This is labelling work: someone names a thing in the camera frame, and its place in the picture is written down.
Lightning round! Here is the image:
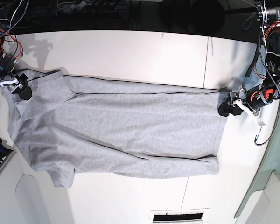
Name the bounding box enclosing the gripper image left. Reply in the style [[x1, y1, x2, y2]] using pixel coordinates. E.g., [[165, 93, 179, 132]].
[[0, 58, 32, 101]]

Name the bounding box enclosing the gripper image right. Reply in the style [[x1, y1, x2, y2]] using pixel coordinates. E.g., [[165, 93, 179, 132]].
[[218, 80, 280, 116]]

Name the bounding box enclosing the grey t-shirt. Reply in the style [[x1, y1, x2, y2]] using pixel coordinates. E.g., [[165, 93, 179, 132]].
[[2, 70, 228, 188]]

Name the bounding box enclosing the white floor vent grille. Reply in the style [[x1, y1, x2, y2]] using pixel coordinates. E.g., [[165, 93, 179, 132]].
[[150, 210, 205, 224]]

